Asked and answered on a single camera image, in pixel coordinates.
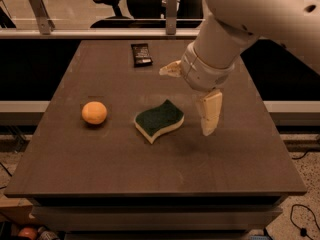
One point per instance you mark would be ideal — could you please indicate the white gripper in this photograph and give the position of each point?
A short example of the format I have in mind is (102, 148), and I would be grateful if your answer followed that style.
(202, 73)

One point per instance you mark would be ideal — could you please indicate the green and yellow sponge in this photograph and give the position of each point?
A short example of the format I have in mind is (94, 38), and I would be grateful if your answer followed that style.
(159, 120)

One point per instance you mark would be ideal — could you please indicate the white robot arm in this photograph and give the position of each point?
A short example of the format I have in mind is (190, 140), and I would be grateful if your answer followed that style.
(231, 27)

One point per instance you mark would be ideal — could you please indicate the black rxbar chocolate packet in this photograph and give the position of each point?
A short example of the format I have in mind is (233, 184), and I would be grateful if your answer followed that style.
(141, 55)

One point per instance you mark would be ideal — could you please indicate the black office chair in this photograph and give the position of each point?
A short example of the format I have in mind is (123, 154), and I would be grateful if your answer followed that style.
(151, 14)

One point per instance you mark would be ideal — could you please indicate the orange fruit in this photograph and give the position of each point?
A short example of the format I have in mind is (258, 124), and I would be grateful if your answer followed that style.
(94, 113)

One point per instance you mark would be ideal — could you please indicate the orange object under table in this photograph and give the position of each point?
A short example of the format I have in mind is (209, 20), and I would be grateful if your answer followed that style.
(29, 233)

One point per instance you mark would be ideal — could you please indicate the middle metal railing bracket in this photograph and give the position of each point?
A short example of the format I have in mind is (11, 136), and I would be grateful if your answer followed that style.
(171, 14)

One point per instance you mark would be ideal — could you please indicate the metal railing bracket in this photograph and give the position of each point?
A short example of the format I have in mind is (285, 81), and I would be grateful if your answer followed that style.
(44, 22)
(171, 14)

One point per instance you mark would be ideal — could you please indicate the left metal railing bracket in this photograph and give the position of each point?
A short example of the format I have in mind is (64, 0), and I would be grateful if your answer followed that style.
(44, 22)

